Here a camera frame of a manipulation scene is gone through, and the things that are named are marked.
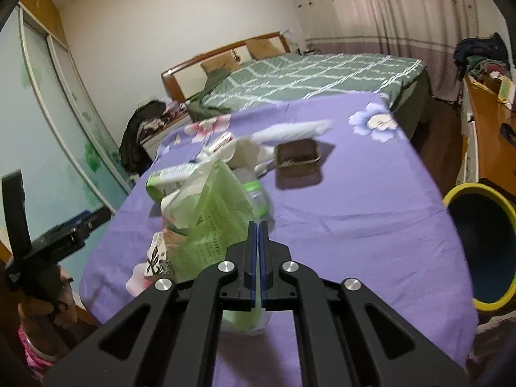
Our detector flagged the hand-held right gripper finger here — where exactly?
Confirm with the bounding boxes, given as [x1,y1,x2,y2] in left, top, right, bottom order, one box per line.
[42,222,259,387]
[258,223,471,387]

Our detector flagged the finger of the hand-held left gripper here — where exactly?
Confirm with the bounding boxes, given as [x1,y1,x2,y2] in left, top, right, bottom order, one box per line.
[52,207,112,237]

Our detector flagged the green plastic bag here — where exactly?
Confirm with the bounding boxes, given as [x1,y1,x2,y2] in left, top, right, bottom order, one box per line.
[160,159,272,336]

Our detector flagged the green and white carton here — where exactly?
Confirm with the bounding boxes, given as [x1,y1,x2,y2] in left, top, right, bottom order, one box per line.
[145,163,202,203]

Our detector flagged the brown plastic tray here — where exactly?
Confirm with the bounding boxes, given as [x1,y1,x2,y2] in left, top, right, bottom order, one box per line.
[274,138,323,171]

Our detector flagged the white foam net sleeve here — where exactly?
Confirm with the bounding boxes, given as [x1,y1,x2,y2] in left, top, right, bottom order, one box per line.
[252,119,333,146]

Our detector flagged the yellow rimmed blue bin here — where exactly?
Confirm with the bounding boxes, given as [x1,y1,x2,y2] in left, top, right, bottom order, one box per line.
[442,183,516,312]

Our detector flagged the person's left forearm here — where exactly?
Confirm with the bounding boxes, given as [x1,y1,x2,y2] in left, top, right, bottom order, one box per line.
[16,322,61,373]

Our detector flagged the person's left hand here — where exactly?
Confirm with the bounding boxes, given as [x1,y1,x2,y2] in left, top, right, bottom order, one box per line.
[18,268,79,328]

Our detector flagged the clear plastic bottle green label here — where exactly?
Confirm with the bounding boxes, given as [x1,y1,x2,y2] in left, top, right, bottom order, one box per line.
[238,169,275,222]

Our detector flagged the white packet black print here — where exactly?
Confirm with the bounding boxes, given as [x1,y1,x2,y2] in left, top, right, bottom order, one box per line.
[143,232,177,282]

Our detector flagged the wardrobe with sliding doors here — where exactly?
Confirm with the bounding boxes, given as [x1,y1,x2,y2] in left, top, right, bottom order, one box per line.
[0,0,136,251]

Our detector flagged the crumpled white paper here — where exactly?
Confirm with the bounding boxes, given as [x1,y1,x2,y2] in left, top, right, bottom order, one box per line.
[230,137,275,176]

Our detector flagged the pile of dark clothes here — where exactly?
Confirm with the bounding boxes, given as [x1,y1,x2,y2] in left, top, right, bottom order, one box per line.
[119,100,171,177]

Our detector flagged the purple floral cloth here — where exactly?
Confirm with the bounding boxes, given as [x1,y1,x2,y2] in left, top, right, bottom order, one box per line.
[78,93,480,387]

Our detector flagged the white nightstand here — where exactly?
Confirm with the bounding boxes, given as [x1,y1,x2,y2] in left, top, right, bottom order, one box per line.
[139,112,193,163]

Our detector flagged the white box red print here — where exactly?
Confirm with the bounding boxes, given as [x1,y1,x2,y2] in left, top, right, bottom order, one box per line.
[203,132,237,159]

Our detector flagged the wooden headboard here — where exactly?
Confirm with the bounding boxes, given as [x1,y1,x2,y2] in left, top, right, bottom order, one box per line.
[161,31,292,103]

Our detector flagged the bed with green plaid quilt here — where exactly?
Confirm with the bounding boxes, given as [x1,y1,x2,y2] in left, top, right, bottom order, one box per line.
[187,53,435,138]

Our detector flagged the tan pillow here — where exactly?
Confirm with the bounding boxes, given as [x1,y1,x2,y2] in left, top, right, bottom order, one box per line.
[246,39,283,59]
[200,54,243,76]

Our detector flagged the wooden desk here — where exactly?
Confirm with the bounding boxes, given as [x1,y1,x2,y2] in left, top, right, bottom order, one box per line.
[455,73,516,207]

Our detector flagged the striped beige curtain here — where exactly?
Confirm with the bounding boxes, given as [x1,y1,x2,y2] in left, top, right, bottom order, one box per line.
[289,0,509,102]

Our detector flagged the pile of mixed clothes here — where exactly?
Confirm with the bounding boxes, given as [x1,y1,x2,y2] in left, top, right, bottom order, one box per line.
[453,32,513,84]

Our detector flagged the pale green box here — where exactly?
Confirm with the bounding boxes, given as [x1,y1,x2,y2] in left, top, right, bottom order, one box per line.
[498,76,516,110]

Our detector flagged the dark blue strap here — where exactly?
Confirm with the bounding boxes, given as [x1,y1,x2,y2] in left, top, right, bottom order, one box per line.
[500,123,516,148]

